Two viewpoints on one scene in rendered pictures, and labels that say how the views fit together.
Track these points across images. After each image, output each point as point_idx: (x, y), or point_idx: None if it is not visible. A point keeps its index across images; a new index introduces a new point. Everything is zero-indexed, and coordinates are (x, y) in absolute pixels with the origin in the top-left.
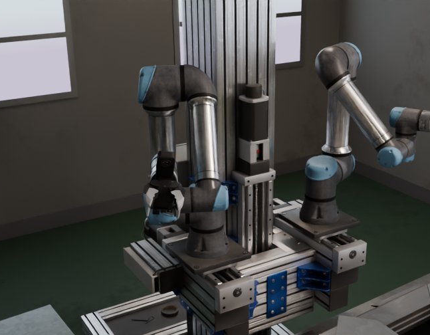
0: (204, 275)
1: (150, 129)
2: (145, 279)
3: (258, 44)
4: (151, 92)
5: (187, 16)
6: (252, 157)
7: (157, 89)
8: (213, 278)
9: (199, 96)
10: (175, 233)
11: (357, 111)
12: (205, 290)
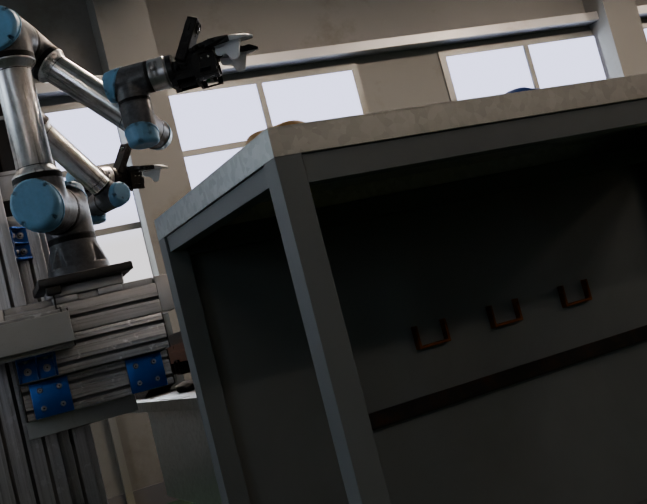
0: (121, 284)
1: (19, 84)
2: (44, 333)
3: None
4: (23, 29)
5: None
6: None
7: (26, 28)
8: (136, 280)
9: (58, 48)
10: None
11: (75, 151)
12: (134, 300)
